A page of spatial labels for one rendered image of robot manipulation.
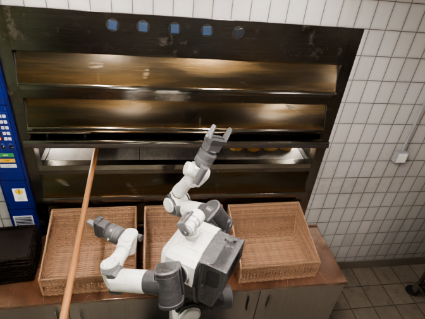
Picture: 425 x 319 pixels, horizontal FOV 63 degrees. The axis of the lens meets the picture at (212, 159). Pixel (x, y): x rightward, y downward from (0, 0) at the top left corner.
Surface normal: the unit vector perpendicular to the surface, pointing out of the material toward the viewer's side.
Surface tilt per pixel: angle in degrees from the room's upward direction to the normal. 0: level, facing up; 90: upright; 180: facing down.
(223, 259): 0
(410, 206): 90
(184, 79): 70
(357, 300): 0
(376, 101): 90
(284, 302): 90
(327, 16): 90
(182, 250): 0
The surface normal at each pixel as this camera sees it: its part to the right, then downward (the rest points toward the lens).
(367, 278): 0.09, -0.83
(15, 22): 0.15, 0.56
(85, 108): 0.17, 0.25
